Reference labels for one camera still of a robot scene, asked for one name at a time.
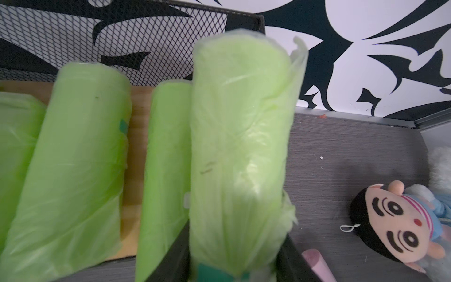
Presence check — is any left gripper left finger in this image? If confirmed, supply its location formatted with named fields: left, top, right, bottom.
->
left=145, top=222, right=190, bottom=282

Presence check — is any cartoon boy plush doll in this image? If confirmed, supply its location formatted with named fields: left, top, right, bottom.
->
left=340, top=180, right=451, bottom=273

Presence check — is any wire and wood shelf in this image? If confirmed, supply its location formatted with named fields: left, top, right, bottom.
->
left=0, top=0, right=265, bottom=262

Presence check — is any white teddy bear plush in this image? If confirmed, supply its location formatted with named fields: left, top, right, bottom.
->
left=405, top=147, right=451, bottom=282

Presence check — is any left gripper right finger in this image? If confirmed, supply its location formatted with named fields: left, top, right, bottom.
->
left=276, top=235, right=321, bottom=282

